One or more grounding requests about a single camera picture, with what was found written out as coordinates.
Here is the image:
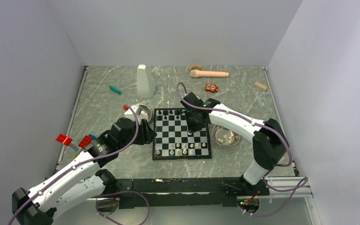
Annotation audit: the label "steel bowl with chess pieces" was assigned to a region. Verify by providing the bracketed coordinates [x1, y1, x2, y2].
[212, 125, 240, 147]

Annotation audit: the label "black and white chessboard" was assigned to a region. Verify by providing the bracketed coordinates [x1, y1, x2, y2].
[152, 108, 212, 161]

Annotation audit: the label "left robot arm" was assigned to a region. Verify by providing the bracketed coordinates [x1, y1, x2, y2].
[8, 104, 156, 225]

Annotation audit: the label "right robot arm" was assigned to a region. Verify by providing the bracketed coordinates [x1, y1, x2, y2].
[180, 92, 290, 195]

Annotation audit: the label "empty steel bowl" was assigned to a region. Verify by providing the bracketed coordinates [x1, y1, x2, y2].
[136, 104, 153, 124]

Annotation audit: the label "red owl toy block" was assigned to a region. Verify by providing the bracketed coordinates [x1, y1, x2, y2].
[205, 83, 218, 93]

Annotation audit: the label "red and blue lego bricks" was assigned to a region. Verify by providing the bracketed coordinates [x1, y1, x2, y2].
[78, 134, 96, 149]

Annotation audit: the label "teal plastic block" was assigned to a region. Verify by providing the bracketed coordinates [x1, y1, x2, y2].
[109, 85, 121, 95]

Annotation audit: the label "beige toy microphone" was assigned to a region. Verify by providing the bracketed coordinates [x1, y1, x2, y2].
[189, 69, 229, 78]

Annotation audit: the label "round wooden disc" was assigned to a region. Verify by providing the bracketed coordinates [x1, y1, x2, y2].
[188, 65, 202, 71]

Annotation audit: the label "grey plastic bottle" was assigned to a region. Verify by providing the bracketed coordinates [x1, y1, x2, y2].
[136, 64, 156, 99]

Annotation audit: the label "red lego brick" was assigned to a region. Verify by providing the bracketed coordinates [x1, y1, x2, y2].
[55, 134, 72, 146]

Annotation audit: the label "small wooden block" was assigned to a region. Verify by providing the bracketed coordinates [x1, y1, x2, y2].
[254, 82, 268, 91]

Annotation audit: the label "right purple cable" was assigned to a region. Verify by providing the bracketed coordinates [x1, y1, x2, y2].
[176, 82, 308, 218]

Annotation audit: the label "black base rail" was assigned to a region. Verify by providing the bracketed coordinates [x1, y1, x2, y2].
[98, 177, 270, 209]

